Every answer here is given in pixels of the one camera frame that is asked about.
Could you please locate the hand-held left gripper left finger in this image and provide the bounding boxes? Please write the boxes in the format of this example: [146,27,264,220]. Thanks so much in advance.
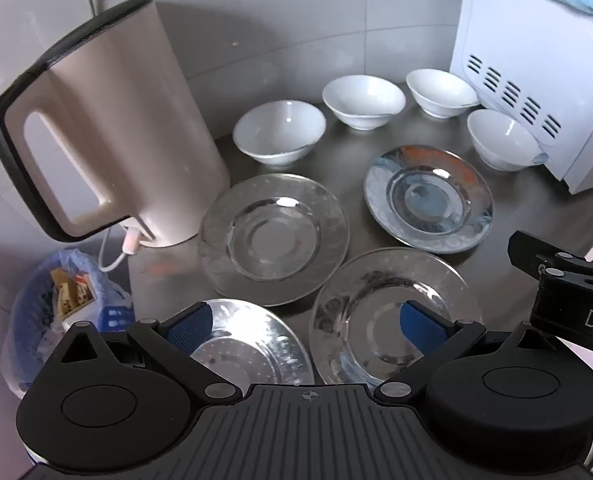
[59,302,242,404]

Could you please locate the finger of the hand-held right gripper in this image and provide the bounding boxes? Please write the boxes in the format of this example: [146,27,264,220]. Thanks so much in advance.
[507,230,593,286]

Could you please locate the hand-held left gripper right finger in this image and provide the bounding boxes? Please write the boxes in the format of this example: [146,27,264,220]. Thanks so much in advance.
[374,301,570,404]

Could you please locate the clear glass plate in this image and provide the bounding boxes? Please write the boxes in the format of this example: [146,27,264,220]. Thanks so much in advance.
[199,173,350,307]
[169,298,316,386]
[309,247,483,386]
[363,144,494,254]

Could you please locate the white ceramic bowl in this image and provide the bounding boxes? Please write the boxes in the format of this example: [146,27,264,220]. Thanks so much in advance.
[322,75,407,131]
[232,100,327,167]
[405,69,481,119]
[466,109,542,172]

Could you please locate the blue trash basket with bag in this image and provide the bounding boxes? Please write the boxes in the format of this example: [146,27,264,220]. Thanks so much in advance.
[0,249,137,401]

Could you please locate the white microwave oven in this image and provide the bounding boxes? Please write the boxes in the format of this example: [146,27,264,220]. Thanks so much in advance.
[449,0,593,196]

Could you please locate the beige electric kettle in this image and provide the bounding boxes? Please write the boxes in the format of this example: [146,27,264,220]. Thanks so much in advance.
[0,0,232,249]

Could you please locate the white kettle power cable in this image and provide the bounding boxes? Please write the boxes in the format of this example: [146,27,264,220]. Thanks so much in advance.
[99,215,155,274]

